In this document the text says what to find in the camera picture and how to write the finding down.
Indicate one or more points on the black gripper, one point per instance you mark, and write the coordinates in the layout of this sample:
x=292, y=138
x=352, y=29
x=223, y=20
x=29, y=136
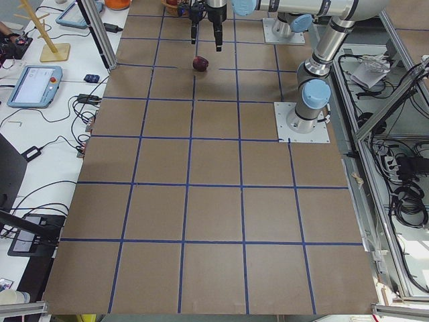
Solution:
x=215, y=13

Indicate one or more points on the dark red apple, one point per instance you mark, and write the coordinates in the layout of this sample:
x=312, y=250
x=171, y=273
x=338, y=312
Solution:
x=200, y=64

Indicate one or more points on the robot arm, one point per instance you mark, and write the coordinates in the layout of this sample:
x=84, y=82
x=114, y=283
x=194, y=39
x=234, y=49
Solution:
x=343, y=17

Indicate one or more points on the woven wicker basket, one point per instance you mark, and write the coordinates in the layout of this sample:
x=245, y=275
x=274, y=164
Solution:
x=172, y=7

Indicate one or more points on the black power brick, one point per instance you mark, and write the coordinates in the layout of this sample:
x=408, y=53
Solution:
x=112, y=28

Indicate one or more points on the small blue black device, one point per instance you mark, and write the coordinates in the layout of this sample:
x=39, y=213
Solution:
x=91, y=78

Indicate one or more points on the blue teach pendant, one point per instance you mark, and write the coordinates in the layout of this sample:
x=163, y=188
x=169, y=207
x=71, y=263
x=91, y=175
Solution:
x=36, y=87
x=72, y=17

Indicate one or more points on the wooden stand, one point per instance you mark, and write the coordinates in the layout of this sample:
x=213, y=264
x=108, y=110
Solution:
x=51, y=52

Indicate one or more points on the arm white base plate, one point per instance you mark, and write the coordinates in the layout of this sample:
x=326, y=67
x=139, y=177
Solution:
x=277, y=32
x=292, y=129

